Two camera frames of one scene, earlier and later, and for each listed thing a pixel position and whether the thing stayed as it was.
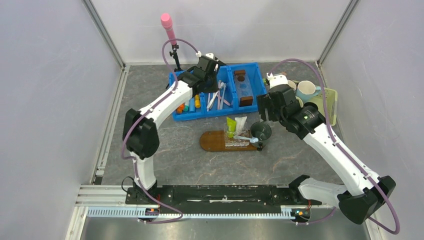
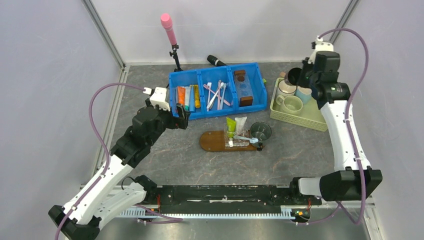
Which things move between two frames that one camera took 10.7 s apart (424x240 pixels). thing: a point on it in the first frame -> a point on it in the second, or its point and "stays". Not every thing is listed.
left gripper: x=214 y=87 -> x=181 y=121
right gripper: x=264 y=101 -> x=305 y=67
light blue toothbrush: x=252 y=139 stays
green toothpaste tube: x=231 y=125 stays
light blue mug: x=306 y=90 stays
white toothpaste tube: x=240 y=122 stays
